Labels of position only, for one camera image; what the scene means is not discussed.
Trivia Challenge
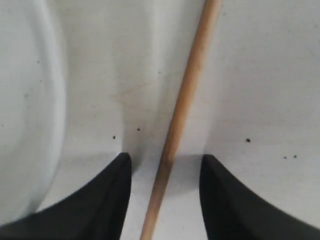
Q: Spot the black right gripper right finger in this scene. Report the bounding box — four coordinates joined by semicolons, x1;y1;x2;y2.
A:
199;154;320;240

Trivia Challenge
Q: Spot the pale green ceramic bowl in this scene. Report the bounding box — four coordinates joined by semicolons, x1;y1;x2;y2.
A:
0;0;67;224

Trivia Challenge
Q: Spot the wooden chopstick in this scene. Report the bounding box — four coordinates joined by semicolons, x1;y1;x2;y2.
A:
140;0;222;240

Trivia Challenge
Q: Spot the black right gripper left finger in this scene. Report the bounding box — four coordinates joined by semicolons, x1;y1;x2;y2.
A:
0;152;132;240

